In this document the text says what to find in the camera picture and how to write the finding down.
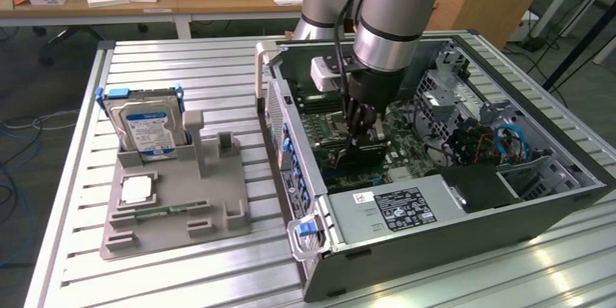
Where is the green motherboard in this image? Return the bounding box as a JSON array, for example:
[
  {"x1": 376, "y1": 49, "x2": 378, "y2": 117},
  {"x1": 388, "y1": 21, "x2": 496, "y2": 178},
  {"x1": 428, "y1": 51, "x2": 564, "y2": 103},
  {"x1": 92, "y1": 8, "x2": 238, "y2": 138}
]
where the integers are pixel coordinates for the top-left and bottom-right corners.
[{"x1": 291, "y1": 82, "x2": 452, "y2": 193}]

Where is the grey printed parts rack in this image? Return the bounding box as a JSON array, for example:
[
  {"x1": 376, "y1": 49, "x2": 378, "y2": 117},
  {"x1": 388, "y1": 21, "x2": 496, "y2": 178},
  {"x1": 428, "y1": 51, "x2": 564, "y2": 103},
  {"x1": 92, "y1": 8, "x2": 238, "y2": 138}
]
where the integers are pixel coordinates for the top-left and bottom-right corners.
[{"x1": 99, "y1": 110, "x2": 255, "y2": 263}]

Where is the silver CPU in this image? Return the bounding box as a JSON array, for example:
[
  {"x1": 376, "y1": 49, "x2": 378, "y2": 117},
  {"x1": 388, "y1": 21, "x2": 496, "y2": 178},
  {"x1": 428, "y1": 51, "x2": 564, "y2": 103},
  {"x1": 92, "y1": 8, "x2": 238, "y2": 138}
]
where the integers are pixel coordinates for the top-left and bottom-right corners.
[{"x1": 119, "y1": 177, "x2": 155, "y2": 203}]

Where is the black slanted pole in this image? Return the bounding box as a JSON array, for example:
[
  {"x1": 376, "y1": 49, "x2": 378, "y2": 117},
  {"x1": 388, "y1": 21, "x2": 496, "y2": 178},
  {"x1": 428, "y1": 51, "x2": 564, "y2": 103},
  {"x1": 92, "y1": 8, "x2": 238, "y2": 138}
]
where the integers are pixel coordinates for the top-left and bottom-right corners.
[{"x1": 542, "y1": 0, "x2": 616, "y2": 89}]

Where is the green loose RAM stick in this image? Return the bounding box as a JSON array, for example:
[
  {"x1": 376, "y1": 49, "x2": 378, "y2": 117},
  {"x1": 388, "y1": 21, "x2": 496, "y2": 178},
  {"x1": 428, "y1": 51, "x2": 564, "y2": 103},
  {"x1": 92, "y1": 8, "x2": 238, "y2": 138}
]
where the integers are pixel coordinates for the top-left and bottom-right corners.
[{"x1": 134, "y1": 203, "x2": 194, "y2": 219}]

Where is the grey case handle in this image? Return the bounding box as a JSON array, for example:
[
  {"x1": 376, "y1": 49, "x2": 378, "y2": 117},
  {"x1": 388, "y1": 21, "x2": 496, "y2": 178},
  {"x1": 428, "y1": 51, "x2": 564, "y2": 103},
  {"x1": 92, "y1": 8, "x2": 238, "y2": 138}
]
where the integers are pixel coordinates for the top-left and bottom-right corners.
[{"x1": 287, "y1": 212, "x2": 334, "y2": 262}]

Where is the wooden desk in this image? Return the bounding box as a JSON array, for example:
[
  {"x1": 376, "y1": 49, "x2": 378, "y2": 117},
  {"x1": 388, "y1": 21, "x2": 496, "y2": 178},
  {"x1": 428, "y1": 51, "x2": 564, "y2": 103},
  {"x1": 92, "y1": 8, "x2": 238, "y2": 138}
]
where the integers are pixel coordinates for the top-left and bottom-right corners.
[{"x1": 0, "y1": 0, "x2": 439, "y2": 40}]

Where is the CPU socket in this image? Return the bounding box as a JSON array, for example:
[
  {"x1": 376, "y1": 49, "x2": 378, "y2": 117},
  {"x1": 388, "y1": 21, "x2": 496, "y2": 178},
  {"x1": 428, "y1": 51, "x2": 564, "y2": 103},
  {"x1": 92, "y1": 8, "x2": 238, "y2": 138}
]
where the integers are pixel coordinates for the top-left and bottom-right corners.
[{"x1": 326, "y1": 109, "x2": 351, "y2": 139}]

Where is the grey power supply unit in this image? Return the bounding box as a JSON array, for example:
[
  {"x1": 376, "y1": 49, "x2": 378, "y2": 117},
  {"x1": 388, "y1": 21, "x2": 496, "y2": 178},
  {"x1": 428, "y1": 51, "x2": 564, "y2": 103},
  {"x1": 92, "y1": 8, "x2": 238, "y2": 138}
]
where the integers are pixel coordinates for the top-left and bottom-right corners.
[{"x1": 327, "y1": 174, "x2": 471, "y2": 246}]

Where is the white table frame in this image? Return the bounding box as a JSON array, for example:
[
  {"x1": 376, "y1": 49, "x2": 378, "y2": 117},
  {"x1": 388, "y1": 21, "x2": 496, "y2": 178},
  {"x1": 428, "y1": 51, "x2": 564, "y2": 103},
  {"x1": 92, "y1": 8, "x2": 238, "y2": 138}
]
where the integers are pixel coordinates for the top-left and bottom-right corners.
[{"x1": 510, "y1": 0, "x2": 616, "y2": 66}]

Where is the open black PC case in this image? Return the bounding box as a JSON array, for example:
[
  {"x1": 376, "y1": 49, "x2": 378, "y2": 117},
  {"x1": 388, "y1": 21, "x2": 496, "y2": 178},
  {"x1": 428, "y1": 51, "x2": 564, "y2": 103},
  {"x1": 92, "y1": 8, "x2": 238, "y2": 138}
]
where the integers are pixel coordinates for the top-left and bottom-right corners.
[{"x1": 254, "y1": 32, "x2": 616, "y2": 304}]

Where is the metal drive cage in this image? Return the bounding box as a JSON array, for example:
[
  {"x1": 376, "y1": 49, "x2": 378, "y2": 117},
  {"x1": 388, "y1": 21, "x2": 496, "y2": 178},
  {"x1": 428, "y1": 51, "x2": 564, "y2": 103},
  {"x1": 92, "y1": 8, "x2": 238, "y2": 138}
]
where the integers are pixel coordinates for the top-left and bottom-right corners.
[{"x1": 414, "y1": 50, "x2": 487, "y2": 143}]

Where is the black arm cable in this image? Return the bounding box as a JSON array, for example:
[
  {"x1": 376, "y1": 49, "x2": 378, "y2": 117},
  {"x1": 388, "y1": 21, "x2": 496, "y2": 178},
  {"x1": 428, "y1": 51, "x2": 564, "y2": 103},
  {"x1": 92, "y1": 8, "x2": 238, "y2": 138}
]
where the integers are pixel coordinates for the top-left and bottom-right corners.
[{"x1": 334, "y1": 0, "x2": 370, "y2": 107}]

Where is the blue floor cable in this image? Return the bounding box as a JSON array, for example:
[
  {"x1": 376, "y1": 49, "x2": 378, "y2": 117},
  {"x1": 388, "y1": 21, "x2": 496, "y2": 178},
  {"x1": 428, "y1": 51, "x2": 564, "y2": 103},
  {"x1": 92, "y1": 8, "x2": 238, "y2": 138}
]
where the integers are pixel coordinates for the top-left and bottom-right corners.
[{"x1": 0, "y1": 120, "x2": 40, "y2": 269}]

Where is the black office chair base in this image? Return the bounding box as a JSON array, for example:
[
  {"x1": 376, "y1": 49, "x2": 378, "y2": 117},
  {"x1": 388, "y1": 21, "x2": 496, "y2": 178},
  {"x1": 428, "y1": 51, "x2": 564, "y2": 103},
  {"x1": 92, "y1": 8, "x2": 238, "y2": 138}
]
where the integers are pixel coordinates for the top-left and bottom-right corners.
[{"x1": 38, "y1": 26, "x2": 106, "y2": 66}]

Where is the blue wire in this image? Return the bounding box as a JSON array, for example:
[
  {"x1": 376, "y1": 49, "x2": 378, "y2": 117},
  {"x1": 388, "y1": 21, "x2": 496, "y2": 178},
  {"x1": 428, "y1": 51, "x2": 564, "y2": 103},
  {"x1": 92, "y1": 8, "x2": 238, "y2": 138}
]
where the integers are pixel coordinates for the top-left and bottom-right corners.
[{"x1": 495, "y1": 123, "x2": 531, "y2": 163}]

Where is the black graphics card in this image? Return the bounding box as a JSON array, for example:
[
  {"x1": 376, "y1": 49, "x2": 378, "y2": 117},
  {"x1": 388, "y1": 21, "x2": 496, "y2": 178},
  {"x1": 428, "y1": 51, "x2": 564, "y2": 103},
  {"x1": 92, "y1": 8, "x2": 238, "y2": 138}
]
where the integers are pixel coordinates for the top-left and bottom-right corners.
[{"x1": 316, "y1": 131, "x2": 391, "y2": 179}]

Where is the hard disk with blue caddy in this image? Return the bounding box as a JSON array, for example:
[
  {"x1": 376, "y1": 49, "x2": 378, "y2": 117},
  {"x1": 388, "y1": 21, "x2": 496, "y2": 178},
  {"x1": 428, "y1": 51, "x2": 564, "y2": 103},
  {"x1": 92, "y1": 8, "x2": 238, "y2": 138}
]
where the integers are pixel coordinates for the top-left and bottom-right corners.
[{"x1": 91, "y1": 86, "x2": 188, "y2": 162}]

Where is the metal disk bay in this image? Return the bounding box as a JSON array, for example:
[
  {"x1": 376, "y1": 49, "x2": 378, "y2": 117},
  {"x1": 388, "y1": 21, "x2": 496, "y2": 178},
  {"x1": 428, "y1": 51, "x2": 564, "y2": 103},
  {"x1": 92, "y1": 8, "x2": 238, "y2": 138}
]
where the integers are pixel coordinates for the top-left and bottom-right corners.
[{"x1": 495, "y1": 154, "x2": 594, "y2": 203}]

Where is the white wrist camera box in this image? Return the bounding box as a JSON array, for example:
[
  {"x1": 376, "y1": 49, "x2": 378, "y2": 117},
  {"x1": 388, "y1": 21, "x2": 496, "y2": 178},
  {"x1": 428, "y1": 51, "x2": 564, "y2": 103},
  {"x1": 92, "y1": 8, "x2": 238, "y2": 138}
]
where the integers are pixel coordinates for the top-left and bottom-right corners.
[{"x1": 310, "y1": 56, "x2": 355, "y2": 92}]

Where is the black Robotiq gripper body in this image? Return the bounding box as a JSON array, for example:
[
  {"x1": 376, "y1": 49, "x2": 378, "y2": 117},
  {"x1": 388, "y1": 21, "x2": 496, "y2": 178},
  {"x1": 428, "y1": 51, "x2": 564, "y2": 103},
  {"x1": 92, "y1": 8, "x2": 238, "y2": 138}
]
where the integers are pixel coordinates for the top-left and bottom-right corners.
[{"x1": 348, "y1": 68, "x2": 403, "y2": 114}]

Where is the orange wire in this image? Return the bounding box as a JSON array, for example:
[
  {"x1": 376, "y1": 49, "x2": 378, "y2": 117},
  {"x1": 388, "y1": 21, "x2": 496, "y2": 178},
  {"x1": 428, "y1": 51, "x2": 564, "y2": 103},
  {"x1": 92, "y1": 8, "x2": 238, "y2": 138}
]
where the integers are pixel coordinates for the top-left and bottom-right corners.
[{"x1": 472, "y1": 131, "x2": 495, "y2": 164}]

